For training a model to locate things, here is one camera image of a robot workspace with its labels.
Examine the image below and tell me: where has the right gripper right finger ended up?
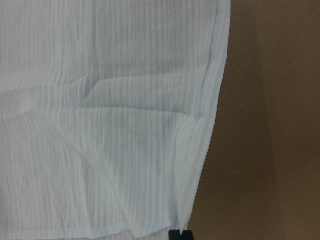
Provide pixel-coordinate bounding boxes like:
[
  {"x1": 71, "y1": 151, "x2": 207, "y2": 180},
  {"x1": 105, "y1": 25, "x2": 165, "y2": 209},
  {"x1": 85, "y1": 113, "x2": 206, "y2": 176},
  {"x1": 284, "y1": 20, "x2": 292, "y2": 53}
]
[{"x1": 181, "y1": 230, "x2": 194, "y2": 240}]

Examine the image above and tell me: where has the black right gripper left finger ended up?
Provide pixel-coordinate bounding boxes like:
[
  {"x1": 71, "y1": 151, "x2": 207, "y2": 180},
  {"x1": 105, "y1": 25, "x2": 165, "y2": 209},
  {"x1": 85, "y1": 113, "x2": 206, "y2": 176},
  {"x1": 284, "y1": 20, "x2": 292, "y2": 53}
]
[{"x1": 168, "y1": 229, "x2": 182, "y2": 240}]

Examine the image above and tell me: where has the light blue button shirt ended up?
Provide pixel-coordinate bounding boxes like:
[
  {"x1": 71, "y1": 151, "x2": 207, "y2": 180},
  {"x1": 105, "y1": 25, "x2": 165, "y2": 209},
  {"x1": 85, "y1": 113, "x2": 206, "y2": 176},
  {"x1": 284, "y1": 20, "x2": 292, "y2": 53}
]
[{"x1": 0, "y1": 0, "x2": 231, "y2": 240}]

